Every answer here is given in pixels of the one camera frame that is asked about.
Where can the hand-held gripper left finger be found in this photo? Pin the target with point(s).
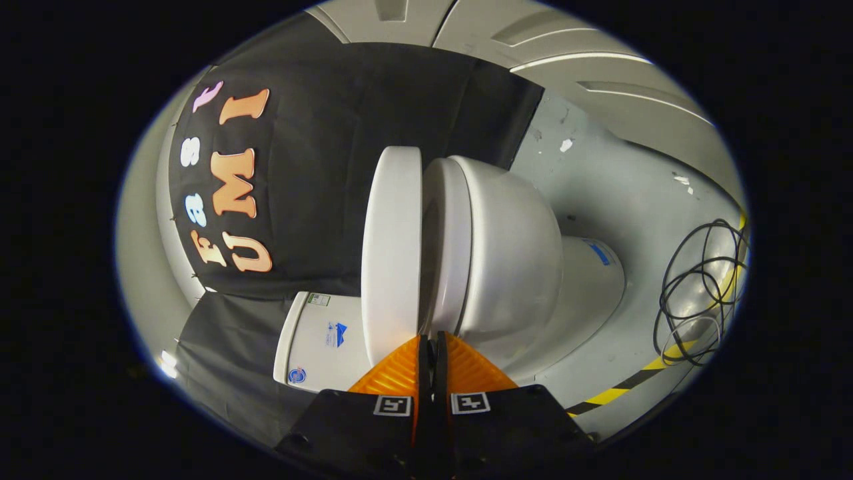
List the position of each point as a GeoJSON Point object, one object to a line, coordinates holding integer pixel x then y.
{"type": "Point", "coordinates": [353, 426]}

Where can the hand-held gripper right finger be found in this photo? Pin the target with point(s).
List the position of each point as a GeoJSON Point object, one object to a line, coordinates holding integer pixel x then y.
{"type": "Point", "coordinates": [506, 426]}

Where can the white toilet lid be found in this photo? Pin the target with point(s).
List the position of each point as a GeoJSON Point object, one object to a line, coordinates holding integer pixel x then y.
{"type": "Point", "coordinates": [393, 253]}

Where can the white toilet bowl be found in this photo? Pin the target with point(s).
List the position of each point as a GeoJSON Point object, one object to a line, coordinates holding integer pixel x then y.
{"type": "Point", "coordinates": [513, 266]}

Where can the white toilet seat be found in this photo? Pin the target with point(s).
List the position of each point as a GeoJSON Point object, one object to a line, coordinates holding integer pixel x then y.
{"type": "Point", "coordinates": [450, 253]}

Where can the yellow black hazard tape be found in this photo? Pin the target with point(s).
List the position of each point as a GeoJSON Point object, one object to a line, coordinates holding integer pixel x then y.
{"type": "Point", "coordinates": [603, 396]}

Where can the ceiling light panel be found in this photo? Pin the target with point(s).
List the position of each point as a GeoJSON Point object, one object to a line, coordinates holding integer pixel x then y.
{"type": "Point", "coordinates": [168, 364]}

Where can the black backdrop cloth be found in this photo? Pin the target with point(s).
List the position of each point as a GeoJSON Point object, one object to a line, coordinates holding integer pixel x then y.
{"type": "Point", "coordinates": [320, 166]}

